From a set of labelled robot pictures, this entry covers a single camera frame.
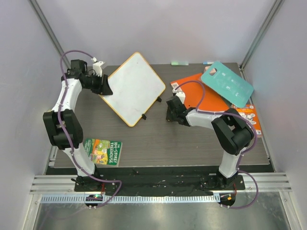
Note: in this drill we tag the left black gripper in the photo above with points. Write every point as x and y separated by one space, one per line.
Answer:
104 88

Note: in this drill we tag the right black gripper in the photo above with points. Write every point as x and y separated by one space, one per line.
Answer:
174 108

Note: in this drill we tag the yellow framed whiteboard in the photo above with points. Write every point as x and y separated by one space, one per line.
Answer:
135 86

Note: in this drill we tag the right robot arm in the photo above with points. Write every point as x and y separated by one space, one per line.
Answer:
233 133

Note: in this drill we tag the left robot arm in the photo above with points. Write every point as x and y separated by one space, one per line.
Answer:
63 128

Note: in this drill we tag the green eraser block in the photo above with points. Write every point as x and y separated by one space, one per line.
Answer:
178 63

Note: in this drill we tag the blue marker pen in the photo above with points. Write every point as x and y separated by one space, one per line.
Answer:
207 63

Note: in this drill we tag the green treehouse book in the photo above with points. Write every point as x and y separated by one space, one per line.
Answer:
103 152

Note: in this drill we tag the teal plastic board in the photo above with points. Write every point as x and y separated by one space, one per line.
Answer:
227 84

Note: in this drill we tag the orange paperback book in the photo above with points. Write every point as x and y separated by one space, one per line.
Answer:
249 113

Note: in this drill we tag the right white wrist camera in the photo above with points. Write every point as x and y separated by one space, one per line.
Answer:
180 94

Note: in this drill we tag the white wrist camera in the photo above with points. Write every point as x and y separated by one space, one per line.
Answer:
97 66
180 94

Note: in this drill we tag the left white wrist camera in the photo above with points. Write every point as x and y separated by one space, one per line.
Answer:
97 66

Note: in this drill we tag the slotted cable duct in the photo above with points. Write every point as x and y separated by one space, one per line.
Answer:
85 198

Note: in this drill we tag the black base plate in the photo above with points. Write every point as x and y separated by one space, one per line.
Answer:
158 181

